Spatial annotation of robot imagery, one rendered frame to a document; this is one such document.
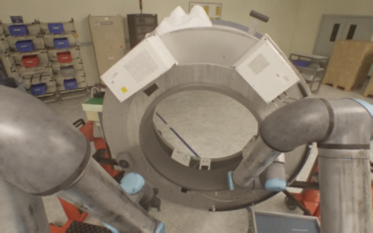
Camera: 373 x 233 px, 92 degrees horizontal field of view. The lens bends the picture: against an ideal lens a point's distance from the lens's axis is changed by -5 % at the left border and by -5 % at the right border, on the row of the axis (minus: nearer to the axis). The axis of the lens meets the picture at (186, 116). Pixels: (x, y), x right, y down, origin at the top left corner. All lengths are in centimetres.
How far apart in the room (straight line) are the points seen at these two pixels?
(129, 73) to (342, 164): 89
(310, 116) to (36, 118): 53
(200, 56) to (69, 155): 86
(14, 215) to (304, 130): 63
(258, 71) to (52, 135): 84
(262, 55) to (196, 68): 35
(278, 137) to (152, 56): 66
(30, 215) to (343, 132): 71
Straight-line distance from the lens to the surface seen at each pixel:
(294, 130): 52
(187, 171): 160
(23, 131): 31
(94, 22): 546
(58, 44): 527
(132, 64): 99
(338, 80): 750
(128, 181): 82
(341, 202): 60
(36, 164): 31
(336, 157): 58
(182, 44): 106
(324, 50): 1044
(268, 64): 96
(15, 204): 49
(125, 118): 134
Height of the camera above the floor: 190
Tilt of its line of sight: 28 degrees down
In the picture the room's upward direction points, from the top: straight up
